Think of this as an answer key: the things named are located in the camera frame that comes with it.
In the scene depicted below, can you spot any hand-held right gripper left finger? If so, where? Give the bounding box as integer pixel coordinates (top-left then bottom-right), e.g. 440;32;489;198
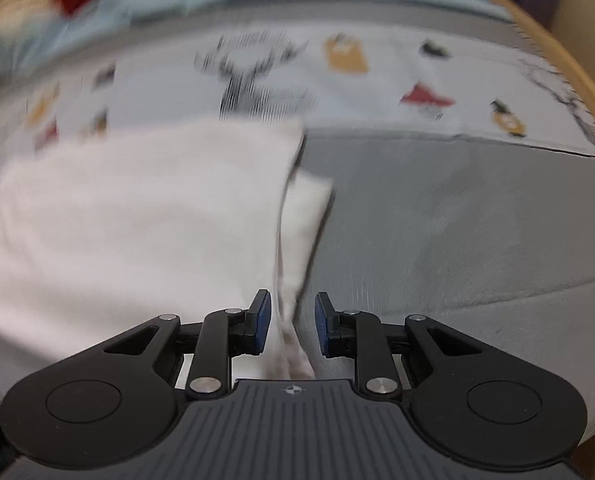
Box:
102;288;273;402

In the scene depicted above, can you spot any printed bed sheet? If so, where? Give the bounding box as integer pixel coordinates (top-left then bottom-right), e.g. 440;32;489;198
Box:
0;22;595;181

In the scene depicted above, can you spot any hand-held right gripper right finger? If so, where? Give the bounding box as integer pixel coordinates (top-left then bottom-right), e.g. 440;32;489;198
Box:
315;291;483;399

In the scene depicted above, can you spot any grey bed sheet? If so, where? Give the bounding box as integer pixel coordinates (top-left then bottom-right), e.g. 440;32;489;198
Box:
0;127;595;443

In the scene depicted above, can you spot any white shirt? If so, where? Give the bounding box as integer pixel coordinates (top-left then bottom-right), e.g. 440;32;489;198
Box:
0;120;336;391

